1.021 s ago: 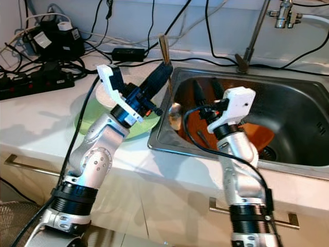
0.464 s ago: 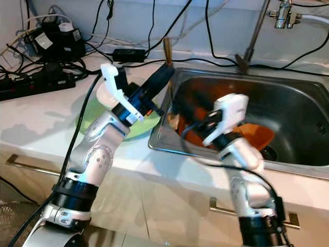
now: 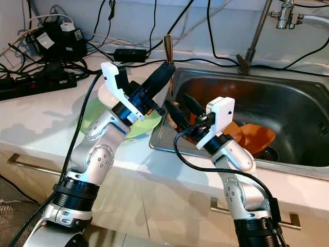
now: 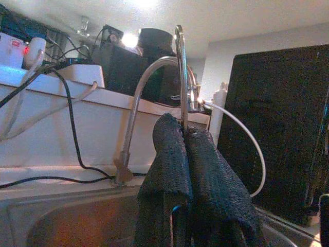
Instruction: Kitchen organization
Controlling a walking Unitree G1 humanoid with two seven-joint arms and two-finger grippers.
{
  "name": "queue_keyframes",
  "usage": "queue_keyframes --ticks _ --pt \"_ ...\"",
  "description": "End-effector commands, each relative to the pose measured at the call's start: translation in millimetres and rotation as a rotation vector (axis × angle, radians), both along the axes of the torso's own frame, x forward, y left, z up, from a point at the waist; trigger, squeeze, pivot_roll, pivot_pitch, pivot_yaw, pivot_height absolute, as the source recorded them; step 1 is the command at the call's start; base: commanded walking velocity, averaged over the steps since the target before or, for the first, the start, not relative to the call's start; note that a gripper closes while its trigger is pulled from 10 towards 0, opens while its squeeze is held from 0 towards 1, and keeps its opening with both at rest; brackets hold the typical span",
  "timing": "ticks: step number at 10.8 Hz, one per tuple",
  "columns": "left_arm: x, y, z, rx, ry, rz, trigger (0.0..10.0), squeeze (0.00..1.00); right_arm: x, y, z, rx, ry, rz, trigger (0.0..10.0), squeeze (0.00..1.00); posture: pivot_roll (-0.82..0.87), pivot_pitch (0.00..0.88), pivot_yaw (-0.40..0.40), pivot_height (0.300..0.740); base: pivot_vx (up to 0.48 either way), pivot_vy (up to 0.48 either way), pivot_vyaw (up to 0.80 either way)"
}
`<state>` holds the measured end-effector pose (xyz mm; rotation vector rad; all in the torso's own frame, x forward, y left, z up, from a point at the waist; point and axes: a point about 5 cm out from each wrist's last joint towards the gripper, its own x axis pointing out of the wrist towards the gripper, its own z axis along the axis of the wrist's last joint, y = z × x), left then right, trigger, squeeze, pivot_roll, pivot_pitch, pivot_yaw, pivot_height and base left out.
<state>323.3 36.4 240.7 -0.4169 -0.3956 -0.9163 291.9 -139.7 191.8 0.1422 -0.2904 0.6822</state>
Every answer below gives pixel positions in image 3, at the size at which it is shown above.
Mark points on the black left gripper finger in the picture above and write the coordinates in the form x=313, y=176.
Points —
x=158, y=81

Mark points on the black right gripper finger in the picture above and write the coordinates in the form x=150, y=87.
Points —
x=177, y=117
x=193, y=105

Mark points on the orange plate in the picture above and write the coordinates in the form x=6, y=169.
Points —
x=235, y=128

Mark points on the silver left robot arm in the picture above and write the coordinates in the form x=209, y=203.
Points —
x=97, y=154

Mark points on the cream kitchen cabinet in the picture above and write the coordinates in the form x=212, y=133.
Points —
x=175, y=206

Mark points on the white bowl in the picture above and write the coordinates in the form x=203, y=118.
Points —
x=107, y=95

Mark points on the green plate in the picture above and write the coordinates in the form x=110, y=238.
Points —
x=149, y=126

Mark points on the black power adapter brick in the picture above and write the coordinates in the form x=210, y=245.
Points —
x=131, y=55

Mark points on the orange bowl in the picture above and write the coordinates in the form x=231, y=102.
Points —
x=259, y=138

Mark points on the large black plug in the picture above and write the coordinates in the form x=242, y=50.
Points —
x=55, y=70

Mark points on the black charger with white label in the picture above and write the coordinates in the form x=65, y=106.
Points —
x=61, y=43

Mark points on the stainless steel sink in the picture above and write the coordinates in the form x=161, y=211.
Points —
x=288, y=103

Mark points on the black power strip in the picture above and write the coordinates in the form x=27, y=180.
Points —
x=36, y=86

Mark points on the small black plug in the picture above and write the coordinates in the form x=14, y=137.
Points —
x=11, y=81

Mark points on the chrome faucet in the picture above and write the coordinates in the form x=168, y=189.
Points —
x=288, y=15

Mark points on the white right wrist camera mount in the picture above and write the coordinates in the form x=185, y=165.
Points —
x=221, y=110

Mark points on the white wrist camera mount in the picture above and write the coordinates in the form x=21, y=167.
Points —
x=112, y=77
x=221, y=110

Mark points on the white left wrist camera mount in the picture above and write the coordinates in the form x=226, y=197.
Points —
x=112, y=77

